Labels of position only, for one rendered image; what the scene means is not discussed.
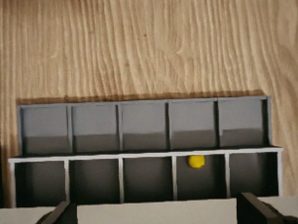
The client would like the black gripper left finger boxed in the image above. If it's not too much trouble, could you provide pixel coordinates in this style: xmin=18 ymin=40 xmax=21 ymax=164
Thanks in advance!
xmin=35 ymin=201 xmax=78 ymax=224

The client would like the yellow ball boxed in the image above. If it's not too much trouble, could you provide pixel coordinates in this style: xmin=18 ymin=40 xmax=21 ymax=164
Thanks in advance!
xmin=188 ymin=155 xmax=205 ymax=168

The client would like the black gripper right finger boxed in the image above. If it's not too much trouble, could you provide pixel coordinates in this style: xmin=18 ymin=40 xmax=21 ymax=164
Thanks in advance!
xmin=236 ymin=193 xmax=298 ymax=224

